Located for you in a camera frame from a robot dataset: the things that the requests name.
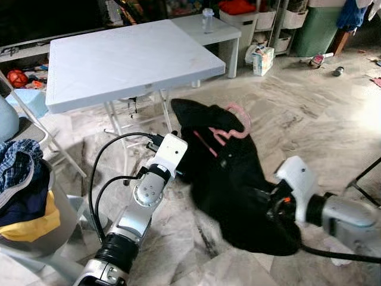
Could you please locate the small white plastic table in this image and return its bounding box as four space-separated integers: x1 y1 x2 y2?
171 13 242 79

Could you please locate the light blue plastic stool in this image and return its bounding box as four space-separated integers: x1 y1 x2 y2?
12 88 48 119

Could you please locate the green plastic bin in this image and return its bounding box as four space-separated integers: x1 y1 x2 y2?
292 6 340 57

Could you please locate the black garment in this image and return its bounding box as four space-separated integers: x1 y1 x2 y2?
171 98 301 257

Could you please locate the grey laundry bucket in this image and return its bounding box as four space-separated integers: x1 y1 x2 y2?
0 161 84 272

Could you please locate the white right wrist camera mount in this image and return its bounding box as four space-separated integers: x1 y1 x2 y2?
275 156 319 222

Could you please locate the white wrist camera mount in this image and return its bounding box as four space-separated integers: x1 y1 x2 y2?
275 156 319 222
146 133 188 179

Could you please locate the pink toy bottle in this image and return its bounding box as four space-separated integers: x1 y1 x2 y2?
310 52 334 68

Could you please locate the grey metal folding chair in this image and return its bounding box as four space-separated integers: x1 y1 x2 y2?
0 71 87 179

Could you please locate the navy cloth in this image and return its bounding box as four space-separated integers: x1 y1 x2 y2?
0 170 51 227

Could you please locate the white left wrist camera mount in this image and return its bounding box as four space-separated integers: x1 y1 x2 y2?
146 133 188 179

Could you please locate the grey storage shelf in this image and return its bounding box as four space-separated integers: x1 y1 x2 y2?
256 0 310 54

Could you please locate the white television stand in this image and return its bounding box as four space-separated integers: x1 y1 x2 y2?
0 29 108 63

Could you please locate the printed diaper pack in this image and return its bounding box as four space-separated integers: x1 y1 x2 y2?
245 45 276 76

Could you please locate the white lidded laundry basket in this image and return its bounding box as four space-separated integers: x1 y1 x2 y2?
221 11 260 57

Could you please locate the blue hanging garment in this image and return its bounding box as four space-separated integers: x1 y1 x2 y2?
336 0 370 30

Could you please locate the large white folding table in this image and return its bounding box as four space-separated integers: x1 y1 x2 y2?
46 19 227 175

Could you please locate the red cloth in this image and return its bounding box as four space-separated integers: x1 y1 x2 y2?
218 0 257 15

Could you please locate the orange ball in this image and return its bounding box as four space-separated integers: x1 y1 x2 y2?
7 70 29 89

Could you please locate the brown wooden post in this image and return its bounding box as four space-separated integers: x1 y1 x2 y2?
329 29 353 55

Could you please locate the clear plastic bottle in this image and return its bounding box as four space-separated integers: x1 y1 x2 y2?
201 8 214 33

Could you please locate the pink plastic clothes hanger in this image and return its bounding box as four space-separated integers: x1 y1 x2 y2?
193 102 252 157

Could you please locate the black television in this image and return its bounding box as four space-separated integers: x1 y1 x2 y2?
0 0 111 45

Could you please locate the short black left arm cable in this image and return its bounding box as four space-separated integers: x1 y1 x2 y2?
94 175 146 239

